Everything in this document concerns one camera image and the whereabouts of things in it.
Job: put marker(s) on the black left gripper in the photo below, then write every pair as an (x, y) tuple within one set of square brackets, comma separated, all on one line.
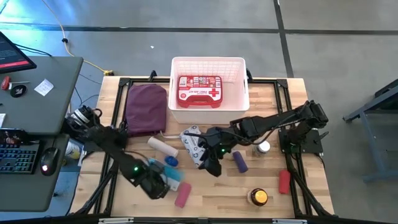
[(154, 186)]

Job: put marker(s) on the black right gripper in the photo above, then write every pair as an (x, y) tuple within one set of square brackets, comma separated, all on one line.
[(216, 143)]

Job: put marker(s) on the clear bottle blue lid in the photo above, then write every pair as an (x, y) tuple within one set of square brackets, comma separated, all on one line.
[(171, 161)]

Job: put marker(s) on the blue weekly pill organizer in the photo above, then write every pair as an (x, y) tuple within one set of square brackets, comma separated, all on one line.
[(173, 174)]

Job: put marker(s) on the beige bandage roll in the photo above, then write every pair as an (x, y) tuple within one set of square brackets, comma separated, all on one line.
[(163, 147)]

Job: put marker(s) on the purple bandage roll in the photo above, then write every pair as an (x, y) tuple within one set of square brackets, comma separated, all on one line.
[(240, 161)]

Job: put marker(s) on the grey patterned wipes pack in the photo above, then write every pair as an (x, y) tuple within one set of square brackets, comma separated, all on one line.
[(191, 144)]

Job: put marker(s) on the pink bandage roll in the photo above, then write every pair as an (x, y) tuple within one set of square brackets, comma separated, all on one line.
[(183, 195)]

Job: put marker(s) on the clear jar white lid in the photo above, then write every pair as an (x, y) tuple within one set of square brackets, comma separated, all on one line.
[(263, 146)]

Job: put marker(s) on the amber bottle yellow lid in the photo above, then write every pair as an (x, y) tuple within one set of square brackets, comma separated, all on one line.
[(258, 196)]

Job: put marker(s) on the red first aid kit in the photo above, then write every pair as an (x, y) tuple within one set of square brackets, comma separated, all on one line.
[(199, 93)]

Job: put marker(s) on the red bandage roll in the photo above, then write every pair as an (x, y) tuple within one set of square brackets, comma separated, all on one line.
[(284, 182)]

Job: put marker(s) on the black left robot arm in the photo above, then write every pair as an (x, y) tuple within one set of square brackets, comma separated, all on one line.
[(115, 152)]

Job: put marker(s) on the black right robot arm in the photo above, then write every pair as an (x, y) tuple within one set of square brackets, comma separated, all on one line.
[(264, 123)]

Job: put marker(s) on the white plastic basket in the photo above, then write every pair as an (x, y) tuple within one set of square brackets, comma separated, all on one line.
[(236, 102)]

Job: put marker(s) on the maroon cloth pouch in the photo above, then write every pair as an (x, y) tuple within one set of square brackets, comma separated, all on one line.
[(146, 109)]

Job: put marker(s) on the yellow labelled can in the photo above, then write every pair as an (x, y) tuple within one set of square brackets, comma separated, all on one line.
[(73, 151)]

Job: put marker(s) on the black computer mouse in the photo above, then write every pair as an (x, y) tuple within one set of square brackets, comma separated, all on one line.
[(49, 161)]

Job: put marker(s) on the white paper note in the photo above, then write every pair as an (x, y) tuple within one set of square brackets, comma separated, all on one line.
[(43, 87)]

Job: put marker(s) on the backlit black keyboard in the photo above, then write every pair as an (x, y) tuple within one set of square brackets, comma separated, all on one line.
[(17, 158)]

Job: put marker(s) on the black smartphone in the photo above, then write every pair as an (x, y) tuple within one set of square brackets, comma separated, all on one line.
[(12, 137)]

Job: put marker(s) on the black round disc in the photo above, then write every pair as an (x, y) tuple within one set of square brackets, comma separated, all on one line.
[(18, 91)]

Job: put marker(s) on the blue metal cart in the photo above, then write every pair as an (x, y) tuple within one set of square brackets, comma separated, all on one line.
[(370, 130)]

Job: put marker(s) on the white paper sheet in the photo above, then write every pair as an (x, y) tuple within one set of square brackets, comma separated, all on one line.
[(2, 119)]

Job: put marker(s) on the black computer monitor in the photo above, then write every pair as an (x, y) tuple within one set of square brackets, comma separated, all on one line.
[(11, 56)]

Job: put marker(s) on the black metal table frame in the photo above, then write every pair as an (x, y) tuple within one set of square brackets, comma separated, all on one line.
[(105, 193)]

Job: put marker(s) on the silver metal bracket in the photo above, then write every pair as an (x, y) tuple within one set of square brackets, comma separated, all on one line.
[(289, 221), (115, 220)]

